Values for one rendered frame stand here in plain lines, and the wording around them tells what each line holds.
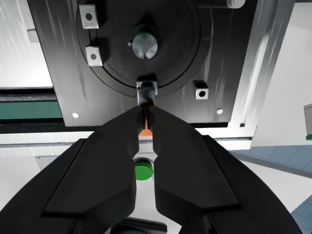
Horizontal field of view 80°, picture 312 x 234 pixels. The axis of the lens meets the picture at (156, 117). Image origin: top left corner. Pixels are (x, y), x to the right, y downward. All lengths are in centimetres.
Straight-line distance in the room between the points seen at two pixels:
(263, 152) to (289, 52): 150
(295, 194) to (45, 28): 70
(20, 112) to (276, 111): 47
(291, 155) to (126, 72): 191
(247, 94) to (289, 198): 48
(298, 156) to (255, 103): 181
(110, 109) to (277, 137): 39
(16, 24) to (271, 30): 32
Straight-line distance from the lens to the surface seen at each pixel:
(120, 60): 22
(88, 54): 21
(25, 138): 35
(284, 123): 50
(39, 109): 33
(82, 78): 25
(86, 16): 20
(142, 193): 56
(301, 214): 287
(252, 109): 31
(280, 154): 198
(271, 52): 29
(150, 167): 32
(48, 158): 36
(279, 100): 46
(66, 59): 25
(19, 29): 33
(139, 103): 15
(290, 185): 67
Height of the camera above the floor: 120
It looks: 60 degrees down
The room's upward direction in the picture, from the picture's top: 176 degrees clockwise
